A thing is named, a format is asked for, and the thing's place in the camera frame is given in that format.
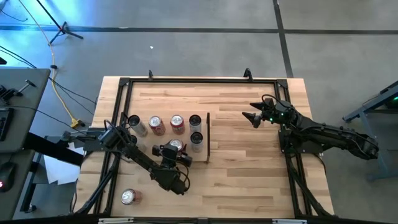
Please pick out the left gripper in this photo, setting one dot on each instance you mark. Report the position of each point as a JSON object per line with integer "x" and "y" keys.
{"x": 174, "y": 163}

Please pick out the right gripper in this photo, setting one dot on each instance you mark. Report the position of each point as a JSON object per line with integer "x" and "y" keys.
{"x": 267, "y": 114}

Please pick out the red soda can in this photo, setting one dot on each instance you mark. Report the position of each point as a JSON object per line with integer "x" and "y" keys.
{"x": 129, "y": 196}
{"x": 176, "y": 143}

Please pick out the white Celsius Arctic can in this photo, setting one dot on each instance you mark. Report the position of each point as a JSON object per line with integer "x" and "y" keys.
{"x": 196, "y": 143}
{"x": 195, "y": 124}

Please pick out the orange Fanta can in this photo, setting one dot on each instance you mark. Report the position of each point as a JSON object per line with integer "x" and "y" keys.
{"x": 178, "y": 126}

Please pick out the tall white floral can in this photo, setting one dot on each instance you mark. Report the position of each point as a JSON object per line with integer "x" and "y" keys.
{"x": 139, "y": 127}

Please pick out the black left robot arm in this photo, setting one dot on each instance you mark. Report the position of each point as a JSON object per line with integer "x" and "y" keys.
{"x": 140, "y": 157}

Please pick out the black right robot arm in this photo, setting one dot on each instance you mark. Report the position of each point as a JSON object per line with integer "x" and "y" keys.
{"x": 329, "y": 133}

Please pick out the light wooden shelf board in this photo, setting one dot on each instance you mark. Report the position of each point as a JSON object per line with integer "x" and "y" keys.
{"x": 168, "y": 155}

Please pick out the black table clamp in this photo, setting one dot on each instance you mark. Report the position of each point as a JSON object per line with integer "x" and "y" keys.
{"x": 150, "y": 74}
{"x": 247, "y": 74}

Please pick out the white paper sheets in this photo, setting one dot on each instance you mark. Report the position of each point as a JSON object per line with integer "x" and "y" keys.
{"x": 59, "y": 171}

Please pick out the black desk crossbar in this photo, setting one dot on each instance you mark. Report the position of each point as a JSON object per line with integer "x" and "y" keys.
{"x": 53, "y": 154}

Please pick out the dark grey desk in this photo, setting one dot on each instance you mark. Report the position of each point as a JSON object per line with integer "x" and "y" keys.
{"x": 21, "y": 199}

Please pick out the black tripod stand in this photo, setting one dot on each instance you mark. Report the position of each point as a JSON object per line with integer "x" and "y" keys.
{"x": 63, "y": 29}

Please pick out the black computer mouse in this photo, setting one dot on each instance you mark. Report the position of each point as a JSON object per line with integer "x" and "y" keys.
{"x": 6, "y": 179}

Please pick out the black keyboard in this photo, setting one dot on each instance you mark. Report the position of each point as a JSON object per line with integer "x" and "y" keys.
{"x": 5, "y": 124}

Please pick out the black desk clamp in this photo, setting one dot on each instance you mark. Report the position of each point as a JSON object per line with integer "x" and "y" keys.
{"x": 9, "y": 92}

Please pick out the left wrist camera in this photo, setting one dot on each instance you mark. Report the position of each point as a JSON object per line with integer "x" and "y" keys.
{"x": 169, "y": 152}

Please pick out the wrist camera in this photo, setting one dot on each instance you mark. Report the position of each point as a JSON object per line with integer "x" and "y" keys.
{"x": 282, "y": 112}
{"x": 169, "y": 152}

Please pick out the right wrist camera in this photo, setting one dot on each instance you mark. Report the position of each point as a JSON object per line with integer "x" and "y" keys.
{"x": 282, "y": 112}

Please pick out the black aluminium table frame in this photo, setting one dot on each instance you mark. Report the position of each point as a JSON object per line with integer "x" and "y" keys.
{"x": 202, "y": 81}

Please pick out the silver edge bracket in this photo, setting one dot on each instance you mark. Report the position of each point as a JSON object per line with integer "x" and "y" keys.
{"x": 289, "y": 221}
{"x": 115, "y": 221}

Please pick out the blue-grey table frame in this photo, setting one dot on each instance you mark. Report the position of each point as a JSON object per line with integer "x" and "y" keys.
{"x": 374, "y": 146}

